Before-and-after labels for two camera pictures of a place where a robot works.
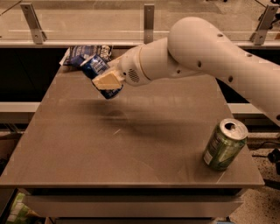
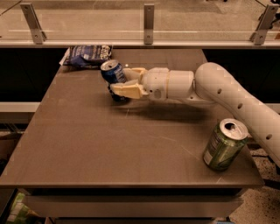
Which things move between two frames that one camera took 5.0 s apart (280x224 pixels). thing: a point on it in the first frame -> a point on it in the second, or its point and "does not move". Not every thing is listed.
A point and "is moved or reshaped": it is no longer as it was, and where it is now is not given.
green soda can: [225, 143] does not move
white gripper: [130, 66] -> [157, 82]
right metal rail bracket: [266, 20] does not move
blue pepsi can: [94, 66] is moved or reshaped
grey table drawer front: [133, 206] does not move
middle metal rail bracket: [149, 23] does not move
